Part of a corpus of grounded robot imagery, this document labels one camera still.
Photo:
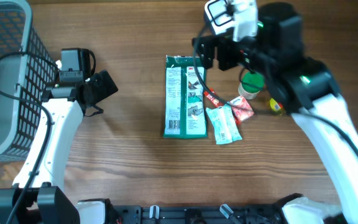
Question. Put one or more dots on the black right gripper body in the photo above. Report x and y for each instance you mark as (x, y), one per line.
(243, 50)

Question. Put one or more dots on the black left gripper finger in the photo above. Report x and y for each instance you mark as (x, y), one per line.
(108, 86)
(99, 88)

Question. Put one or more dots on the red Nescafe coffee sachet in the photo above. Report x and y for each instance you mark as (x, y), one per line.
(211, 98)

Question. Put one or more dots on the yellow oil bottle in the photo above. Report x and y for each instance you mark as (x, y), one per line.
(275, 106)

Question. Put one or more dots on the green 3M gloves package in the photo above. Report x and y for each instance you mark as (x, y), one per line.
(184, 107)

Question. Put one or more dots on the white wet wipe sachet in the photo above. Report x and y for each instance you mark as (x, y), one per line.
(225, 128)

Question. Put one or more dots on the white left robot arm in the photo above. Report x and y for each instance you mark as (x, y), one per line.
(37, 193)

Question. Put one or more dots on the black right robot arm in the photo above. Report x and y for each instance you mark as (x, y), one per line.
(310, 95)

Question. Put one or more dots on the white barcode scanner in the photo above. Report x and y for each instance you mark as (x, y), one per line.
(219, 24)

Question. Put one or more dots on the dark grey plastic basket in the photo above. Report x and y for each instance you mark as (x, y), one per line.
(24, 73)

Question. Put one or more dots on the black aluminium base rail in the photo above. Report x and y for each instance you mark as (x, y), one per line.
(131, 214)

